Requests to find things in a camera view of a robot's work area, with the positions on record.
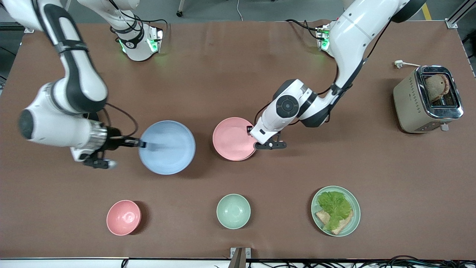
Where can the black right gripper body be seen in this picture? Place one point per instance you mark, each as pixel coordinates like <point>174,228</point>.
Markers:
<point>114,142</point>

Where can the pink plate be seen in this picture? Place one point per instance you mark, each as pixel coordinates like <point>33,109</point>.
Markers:
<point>232,138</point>

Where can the blue plate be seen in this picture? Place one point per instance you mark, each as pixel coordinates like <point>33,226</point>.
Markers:
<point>169,149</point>

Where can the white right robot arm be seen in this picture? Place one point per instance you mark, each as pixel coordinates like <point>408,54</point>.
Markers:
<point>78,74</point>

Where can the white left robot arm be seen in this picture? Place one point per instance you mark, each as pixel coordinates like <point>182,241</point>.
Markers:
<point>353,33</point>

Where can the brown table cover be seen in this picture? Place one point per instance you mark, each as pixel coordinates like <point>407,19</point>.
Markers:
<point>238,74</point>

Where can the pink bowl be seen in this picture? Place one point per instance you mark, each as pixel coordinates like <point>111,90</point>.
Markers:
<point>123,217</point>

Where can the green bowl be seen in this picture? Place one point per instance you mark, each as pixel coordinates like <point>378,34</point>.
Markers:
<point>233,211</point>

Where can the green lettuce leaf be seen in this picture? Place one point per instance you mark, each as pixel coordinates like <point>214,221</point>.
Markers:
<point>334,206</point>

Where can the brown bread slice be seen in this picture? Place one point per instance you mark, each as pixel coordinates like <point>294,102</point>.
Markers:
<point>344,225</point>

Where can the black chair caster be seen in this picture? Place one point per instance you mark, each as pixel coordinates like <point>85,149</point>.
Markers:
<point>179,14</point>

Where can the green plate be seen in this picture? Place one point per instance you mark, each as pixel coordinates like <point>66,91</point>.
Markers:
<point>355,219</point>

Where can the beige chrome toaster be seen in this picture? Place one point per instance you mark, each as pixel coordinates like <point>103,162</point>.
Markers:
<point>411,108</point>

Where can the toasted bread slice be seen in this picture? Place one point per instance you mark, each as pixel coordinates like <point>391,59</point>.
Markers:
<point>436,87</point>

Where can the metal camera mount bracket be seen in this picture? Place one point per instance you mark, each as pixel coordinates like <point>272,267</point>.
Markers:
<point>240,257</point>

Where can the aluminium frame profile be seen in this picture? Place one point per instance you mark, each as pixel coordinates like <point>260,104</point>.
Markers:
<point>13,26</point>
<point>459,15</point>

